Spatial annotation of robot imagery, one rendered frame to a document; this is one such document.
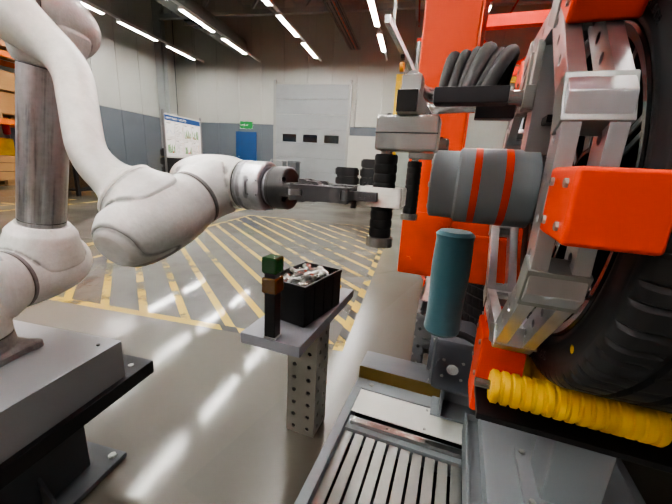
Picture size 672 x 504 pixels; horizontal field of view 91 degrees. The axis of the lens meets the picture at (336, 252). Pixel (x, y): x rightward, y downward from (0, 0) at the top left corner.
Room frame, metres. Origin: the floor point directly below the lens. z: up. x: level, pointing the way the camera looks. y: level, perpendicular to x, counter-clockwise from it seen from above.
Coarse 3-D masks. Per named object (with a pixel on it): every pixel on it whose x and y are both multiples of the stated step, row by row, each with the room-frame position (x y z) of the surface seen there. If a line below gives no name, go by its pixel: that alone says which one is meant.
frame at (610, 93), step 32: (544, 32) 0.59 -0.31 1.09; (576, 32) 0.44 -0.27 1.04; (608, 32) 0.43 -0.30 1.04; (576, 64) 0.40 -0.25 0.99; (608, 64) 0.40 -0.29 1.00; (576, 96) 0.37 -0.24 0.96; (608, 96) 0.36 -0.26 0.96; (512, 128) 0.81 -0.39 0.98; (576, 128) 0.37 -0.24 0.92; (608, 128) 0.36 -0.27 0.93; (608, 160) 0.36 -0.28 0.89; (544, 192) 0.38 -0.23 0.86; (512, 256) 0.76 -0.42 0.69; (544, 256) 0.37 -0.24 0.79; (576, 256) 0.36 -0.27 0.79; (512, 288) 0.70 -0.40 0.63; (544, 288) 0.37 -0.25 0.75; (576, 288) 0.36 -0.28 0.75; (512, 320) 0.43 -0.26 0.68; (544, 320) 0.41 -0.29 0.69
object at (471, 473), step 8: (472, 416) 0.84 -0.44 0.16; (464, 424) 0.82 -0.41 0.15; (472, 424) 0.83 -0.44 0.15; (464, 432) 0.79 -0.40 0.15; (472, 432) 0.80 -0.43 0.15; (464, 440) 0.77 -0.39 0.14; (472, 440) 0.77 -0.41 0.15; (464, 448) 0.74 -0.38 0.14; (472, 448) 0.74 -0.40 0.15; (464, 456) 0.71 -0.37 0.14; (472, 456) 0.71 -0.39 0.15; (464, 464) 0.69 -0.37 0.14; (472, 464) 0.69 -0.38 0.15; (464, 472) 0.67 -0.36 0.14; (472, 472) 0.66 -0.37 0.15; (480, 472) 0.67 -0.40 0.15; (464, 480) 0.65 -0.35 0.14; (472, 480) 0.64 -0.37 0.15; (480, 480) 0.64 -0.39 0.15; (464, 488) 0.63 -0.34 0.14; (472, 488) 0.62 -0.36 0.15; (480, 488) 0.62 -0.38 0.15; (464, 496) 0.61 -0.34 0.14; (472, 496) 0.60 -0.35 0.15; (480, 496) 0.60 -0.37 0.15
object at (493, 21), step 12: (492, 0) 6.28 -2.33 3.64; (516, 12) 6.08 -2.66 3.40; (528, 12) 6.02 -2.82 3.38; (540, 12) 5.96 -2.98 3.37; (492, 24) 6.19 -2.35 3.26; (504, 24) 6.13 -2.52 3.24; (516, 24) 6.07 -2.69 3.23; (528, 24) 6.03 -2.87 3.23; (540, 24) 6.01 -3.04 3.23; (516, 72) 8.76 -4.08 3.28
